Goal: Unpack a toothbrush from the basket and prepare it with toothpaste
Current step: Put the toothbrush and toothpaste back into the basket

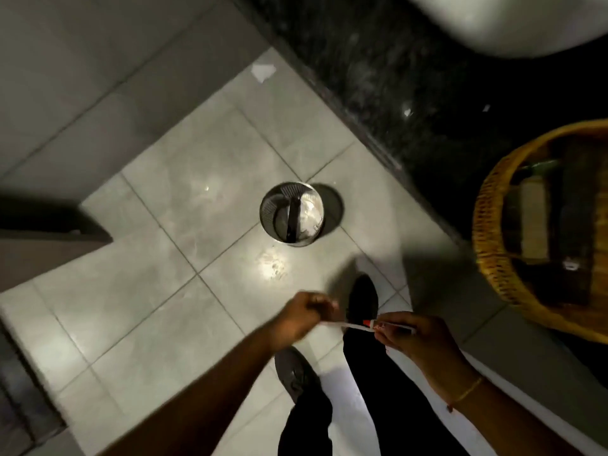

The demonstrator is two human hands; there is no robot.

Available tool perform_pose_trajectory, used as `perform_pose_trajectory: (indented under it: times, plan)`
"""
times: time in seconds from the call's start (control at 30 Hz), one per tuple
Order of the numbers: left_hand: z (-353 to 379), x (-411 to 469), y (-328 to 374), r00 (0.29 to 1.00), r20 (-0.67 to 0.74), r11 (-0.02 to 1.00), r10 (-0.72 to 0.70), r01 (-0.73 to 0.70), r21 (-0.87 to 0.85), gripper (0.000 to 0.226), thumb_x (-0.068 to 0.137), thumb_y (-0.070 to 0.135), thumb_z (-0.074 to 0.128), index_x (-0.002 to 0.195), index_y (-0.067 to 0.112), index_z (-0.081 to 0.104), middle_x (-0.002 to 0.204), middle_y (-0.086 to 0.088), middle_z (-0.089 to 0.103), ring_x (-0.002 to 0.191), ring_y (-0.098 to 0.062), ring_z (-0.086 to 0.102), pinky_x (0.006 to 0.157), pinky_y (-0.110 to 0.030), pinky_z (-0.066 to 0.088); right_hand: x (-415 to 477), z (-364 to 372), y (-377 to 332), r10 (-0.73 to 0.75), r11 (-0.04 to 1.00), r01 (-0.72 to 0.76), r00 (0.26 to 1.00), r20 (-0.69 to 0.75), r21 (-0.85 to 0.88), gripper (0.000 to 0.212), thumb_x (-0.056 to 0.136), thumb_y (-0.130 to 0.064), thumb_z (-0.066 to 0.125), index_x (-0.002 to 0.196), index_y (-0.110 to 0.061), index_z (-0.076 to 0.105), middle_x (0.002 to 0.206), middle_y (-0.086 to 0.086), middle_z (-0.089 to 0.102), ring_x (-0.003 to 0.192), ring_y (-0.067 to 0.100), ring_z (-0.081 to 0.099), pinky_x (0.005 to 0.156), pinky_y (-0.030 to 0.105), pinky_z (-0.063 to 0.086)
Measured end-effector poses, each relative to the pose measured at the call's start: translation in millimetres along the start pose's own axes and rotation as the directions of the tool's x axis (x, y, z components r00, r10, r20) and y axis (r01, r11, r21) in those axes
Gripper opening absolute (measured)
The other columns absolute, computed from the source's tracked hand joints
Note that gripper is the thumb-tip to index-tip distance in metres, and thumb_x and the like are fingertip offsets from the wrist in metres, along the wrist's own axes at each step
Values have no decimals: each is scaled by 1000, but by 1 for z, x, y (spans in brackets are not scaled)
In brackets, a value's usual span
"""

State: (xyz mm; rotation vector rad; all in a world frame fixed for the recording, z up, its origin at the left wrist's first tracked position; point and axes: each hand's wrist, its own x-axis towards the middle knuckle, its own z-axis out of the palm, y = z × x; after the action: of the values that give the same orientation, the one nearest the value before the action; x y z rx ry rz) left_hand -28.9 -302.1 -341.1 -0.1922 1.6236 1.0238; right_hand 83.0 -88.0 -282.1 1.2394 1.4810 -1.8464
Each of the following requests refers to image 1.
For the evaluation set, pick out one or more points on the person's left hand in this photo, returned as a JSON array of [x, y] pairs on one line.
[[300, 318]]

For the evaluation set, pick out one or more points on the person's right hand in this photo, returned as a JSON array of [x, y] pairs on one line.
[[425, 349]]

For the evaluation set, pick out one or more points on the person's left fingers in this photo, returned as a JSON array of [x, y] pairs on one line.
[[323, 308]]

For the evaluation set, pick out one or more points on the person's right fingers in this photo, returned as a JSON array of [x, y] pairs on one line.
[[394, 330]]

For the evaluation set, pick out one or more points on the white stick with red band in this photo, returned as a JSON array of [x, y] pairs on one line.
[[354, 325]]

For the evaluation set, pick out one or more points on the person's right forearm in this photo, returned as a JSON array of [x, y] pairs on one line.
[[503, 422]]

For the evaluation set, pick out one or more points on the person's left forearm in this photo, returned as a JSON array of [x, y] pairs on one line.
[[204, 398]]

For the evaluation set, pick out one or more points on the black shoe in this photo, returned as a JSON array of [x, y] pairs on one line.
[[362, 299]]

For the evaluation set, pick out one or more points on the grey shoe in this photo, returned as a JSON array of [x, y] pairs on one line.
[[295, 372]]

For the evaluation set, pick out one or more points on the black right trouser leg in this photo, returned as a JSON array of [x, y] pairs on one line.
[[394, 403]]

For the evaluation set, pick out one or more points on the black trouser leg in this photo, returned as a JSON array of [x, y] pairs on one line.
[[306, 427], [394, 403]]

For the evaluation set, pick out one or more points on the round metal waste bin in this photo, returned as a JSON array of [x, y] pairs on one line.
[[292, 213]]

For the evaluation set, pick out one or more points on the black left trouser leg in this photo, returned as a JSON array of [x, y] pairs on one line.
[[306, 427]]

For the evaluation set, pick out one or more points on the woven wicker basket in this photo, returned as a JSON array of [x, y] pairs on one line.
[[489, 242]]

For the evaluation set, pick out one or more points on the white packet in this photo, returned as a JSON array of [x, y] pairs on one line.
[[535, 218]]

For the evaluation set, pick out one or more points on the dark flat packet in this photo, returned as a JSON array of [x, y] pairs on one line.
[[577, 218]]

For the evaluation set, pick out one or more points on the white paper scrap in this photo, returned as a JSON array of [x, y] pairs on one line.
[[263, 72]]

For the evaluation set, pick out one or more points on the white ceramic sink basin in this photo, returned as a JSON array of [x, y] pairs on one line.
[[517, 21]]

